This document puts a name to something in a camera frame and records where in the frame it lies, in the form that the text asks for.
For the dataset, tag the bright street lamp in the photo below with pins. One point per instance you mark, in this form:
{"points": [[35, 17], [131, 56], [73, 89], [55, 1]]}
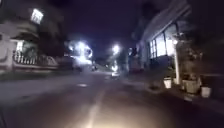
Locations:
{"points": [[115, 49]]}

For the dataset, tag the grey asphalt road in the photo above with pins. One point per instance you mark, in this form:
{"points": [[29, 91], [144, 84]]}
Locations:
{"points": [[100, 103]]}

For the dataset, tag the white plant pot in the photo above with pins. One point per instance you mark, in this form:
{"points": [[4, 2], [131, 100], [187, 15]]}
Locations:
{"points": [[167, 82], [191, 86], [205, 91]]}

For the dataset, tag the building with large windows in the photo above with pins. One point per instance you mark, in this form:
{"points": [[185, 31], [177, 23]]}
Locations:
{"points": [[166, 40]]}

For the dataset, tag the white metal fence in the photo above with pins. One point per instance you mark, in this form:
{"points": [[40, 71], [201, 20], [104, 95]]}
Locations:
{"points": [[33, 60]]}

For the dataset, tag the building with lit window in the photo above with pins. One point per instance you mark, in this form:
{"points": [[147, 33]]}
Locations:
{"points": [[25, 36]]}

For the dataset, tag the white post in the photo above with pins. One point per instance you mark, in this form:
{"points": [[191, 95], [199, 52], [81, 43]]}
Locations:
{"points": [[176, 60]]}

